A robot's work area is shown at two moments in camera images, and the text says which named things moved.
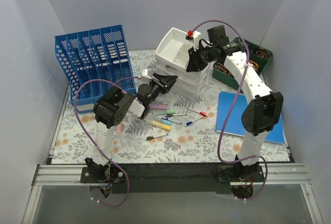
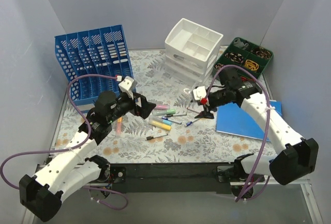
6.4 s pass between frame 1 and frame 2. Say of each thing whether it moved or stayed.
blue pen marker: stayed
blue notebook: stayed
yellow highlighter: stayed
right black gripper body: moved
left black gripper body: moved
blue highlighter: stayed
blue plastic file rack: stayed
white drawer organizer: moved
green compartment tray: stayed
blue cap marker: stayed
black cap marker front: stayed
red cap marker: stayed
